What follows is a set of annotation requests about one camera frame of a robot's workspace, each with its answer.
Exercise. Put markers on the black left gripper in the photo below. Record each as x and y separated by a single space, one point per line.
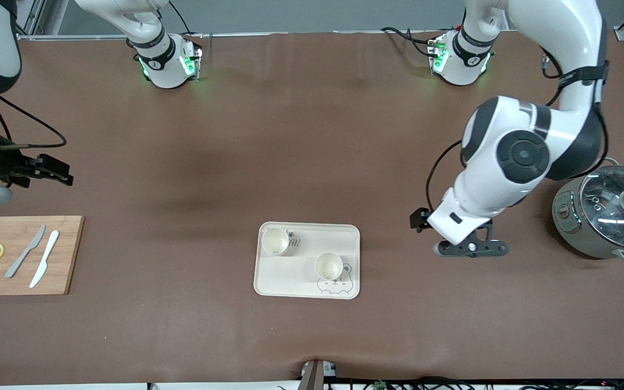
418 220

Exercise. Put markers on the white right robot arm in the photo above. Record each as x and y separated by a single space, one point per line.
166 65

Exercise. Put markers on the white plastic cup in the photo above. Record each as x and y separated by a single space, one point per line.
275 242
328 266

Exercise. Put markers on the brown table cover sheet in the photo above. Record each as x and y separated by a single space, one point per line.
312 162

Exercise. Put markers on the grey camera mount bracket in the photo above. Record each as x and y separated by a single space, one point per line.
312 379

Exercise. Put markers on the grey pot with glass lid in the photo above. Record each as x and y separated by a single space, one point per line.
577 233

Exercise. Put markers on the grey plastic knife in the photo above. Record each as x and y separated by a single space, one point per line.
14 268

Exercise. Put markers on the white plastic knife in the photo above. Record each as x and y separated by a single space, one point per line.
46 254

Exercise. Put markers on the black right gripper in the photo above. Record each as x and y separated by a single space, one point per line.
2 162

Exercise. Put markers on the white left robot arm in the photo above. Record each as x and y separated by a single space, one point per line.
507 179

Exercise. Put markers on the cream tray with bear print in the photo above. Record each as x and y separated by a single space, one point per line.
290 276

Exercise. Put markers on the wooden cutting board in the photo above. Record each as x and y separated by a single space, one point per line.
65 271

